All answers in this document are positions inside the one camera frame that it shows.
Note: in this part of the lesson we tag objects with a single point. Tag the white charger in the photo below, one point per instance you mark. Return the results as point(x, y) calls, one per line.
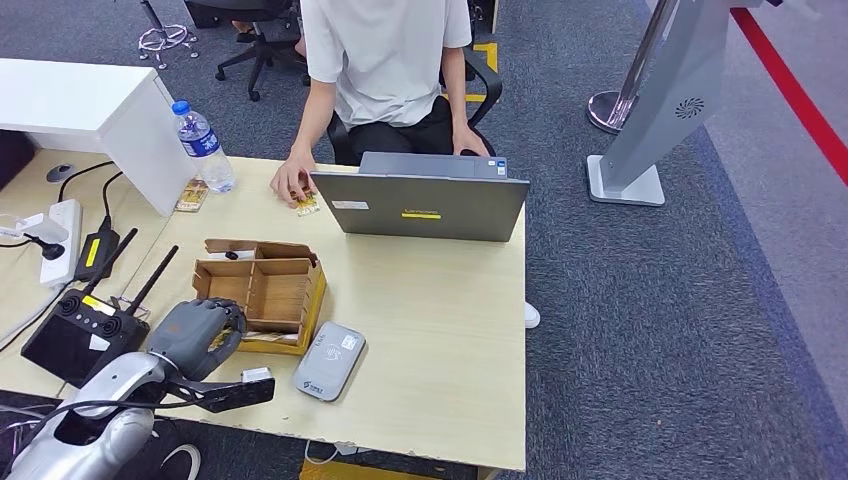
point(36, 227)

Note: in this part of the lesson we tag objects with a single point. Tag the person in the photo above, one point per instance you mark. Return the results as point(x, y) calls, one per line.
point(242, 27)
point(391, 60)

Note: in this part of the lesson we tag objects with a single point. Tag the yellow box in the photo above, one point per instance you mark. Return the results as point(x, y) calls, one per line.
point(344, 473)

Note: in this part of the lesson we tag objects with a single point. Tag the person's left forearm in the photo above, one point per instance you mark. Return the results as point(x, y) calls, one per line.
point(456, 86)

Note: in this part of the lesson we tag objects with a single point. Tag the clear water bottle blue cap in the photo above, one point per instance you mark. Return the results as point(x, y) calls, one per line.
point(200, 141)

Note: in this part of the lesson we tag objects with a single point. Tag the white power strip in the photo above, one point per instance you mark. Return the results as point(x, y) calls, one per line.
point(63, 245)

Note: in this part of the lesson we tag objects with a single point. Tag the black power adapter yellow label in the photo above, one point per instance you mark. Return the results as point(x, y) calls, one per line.
point(96, 254)

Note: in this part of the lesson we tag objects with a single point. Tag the person's right forearm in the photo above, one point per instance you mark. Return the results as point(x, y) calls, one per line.
point(314, 119)

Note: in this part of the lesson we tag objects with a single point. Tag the white cabinet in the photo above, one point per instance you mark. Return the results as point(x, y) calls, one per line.
point(66, 93)

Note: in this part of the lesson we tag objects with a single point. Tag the black controller with antennas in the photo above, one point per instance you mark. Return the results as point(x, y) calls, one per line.
point(73, 338)

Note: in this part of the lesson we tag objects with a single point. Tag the yellow printed card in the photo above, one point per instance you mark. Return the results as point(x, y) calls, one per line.
point(192, 196)
point(308, 206)
point(220, 339)

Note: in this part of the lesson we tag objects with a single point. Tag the black camera bracket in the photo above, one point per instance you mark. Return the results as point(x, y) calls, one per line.
point(232, 396)

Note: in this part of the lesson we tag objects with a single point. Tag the grey kiosk stand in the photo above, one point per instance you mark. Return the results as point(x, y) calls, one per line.
point(669, 99)

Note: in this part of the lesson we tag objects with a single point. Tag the person's left hand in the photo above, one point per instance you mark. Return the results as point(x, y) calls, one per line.
point(470, 140)

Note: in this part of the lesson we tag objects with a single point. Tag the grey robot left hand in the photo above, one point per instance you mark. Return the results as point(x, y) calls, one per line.
point(192, 338)

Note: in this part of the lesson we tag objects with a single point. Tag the chrome stanchion post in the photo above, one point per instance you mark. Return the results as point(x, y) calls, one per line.
point(609, 109)

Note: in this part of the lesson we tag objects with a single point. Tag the person's right hand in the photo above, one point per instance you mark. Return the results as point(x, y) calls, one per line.
point(291, 179)

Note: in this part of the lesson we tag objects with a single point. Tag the grey desk grommet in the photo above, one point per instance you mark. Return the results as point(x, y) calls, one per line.
point(58, 173)

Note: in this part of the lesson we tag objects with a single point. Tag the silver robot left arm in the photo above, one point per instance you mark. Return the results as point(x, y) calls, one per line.
point(99, 424)

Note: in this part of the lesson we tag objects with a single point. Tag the white card with black clip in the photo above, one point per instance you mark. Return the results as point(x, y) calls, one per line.
point(226, 255)

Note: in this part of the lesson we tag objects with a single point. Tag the black plug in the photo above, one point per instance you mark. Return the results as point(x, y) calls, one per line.
point(50, 250)

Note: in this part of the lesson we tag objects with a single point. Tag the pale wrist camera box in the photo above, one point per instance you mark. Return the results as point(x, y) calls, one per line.
point(257, 376)

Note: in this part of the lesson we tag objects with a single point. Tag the person's white shoe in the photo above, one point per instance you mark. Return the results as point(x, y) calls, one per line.
point(532, 316)

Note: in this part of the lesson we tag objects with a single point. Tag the grey laptop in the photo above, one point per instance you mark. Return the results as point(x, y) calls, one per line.
point(424, 205)

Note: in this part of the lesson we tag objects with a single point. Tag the grey card reader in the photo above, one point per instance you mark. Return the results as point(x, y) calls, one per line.
point(329, 363)

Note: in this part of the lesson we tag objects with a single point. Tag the chrome stool base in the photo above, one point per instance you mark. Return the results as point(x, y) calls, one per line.
point(166, 40)

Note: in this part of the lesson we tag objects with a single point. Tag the cardboard organizer box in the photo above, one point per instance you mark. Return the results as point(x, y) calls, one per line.
point(278, 295)

